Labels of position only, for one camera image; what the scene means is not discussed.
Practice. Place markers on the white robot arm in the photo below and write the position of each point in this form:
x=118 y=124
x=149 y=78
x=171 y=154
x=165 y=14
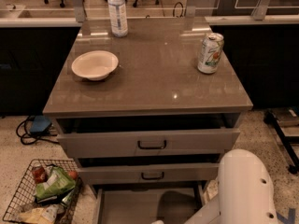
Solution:
x=245 y=193

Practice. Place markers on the grey drawer cabinet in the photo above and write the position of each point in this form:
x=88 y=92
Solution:
x=156 y=87

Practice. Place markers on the red soda can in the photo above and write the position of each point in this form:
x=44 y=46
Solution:
x=39 y=173

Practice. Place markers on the yellow snack bag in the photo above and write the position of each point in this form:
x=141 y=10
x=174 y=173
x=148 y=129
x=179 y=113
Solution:
x=42 y=215

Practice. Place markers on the black wire basket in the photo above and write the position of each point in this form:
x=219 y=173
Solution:
x=24 y=198

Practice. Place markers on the white bowl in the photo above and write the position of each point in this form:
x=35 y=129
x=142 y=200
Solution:
x=95 y=65

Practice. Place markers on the clear plastic water bottle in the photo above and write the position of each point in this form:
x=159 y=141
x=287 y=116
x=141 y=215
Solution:
x=118 y=18

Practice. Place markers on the black cart frame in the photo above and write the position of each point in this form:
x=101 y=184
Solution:
x=285 y=122

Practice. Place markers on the blue foot pedal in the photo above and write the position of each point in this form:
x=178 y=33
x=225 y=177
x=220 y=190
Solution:
x=40 y=125

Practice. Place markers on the red apple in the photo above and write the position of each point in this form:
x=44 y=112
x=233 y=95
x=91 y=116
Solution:
x=73 y=175

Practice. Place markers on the grey drawer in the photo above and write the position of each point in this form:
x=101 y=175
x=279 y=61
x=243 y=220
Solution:
x=150 y=143
x=170 y=203
x=148 y=173

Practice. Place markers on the green white soda can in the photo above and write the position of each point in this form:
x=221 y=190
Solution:
x=210 y=53

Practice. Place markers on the green chip bag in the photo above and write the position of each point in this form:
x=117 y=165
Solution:
x=58 y=183

